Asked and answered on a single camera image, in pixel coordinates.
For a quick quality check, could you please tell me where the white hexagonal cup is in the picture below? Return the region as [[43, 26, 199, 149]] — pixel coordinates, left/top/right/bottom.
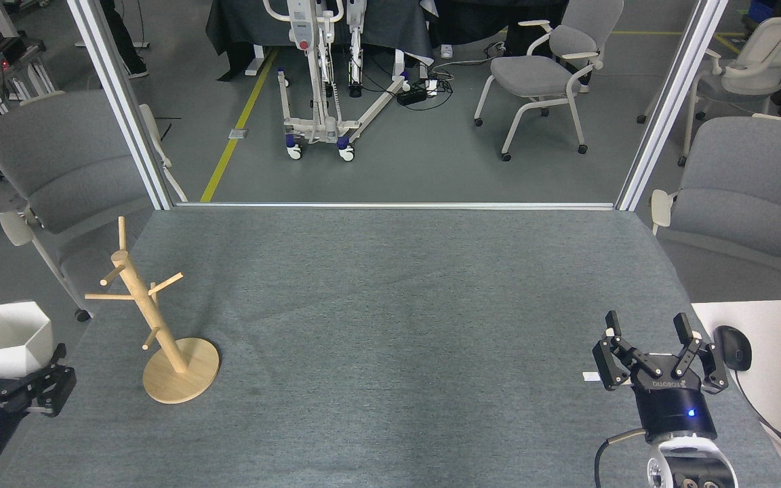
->
[[0, 301, 54, 379]]

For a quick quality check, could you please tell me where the wooden cup rack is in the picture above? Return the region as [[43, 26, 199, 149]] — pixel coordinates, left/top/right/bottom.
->
[[85, 216, 220, 405]]

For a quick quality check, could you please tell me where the metal equipment rack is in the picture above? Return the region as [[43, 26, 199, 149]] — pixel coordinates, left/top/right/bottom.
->
[[0, 0, 59, 180]]

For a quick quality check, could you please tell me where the black computer mouse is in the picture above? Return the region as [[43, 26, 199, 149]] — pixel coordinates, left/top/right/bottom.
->
[[713, 325, 753, 371]]

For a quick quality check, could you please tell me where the grey chair with white armrests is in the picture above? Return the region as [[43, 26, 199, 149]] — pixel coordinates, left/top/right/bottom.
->
[[473, 0, 625, 162]]

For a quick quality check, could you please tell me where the white mesh-back chair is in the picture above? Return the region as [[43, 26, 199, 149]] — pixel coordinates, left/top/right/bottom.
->
[[637, 15, 781, 167]]

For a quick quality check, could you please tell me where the person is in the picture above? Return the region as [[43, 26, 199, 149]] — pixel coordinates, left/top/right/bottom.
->
[[99, 0, 149, 79]]

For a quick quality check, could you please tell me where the white stand on wheels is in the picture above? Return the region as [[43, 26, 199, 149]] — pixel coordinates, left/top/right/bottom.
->
[[263, 0, 413, 162]]

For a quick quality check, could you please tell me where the dark table cloth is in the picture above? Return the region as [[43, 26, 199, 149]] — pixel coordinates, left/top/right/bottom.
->
[[205, 0, 435, 82]]

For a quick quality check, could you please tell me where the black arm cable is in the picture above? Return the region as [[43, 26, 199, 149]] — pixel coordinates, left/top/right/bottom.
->
[[594, 427, 649, 488]]

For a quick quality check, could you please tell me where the black mouse cable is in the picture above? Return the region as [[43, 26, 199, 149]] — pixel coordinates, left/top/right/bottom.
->
[[733, 369, 781, 470]]

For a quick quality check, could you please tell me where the grey chair with beige frame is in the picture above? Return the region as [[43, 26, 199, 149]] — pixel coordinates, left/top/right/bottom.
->
[[650, 114, 781, 299], [0, 89, 188, 323]]

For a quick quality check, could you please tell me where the silver frame post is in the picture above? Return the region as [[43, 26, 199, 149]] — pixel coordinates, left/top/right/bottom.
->
[[616, 0, 730, 211], [67, 0, 188, 211]]

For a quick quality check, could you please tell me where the silver table edge rail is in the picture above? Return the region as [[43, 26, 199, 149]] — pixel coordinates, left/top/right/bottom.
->
[[174, 201, 618, 211]]

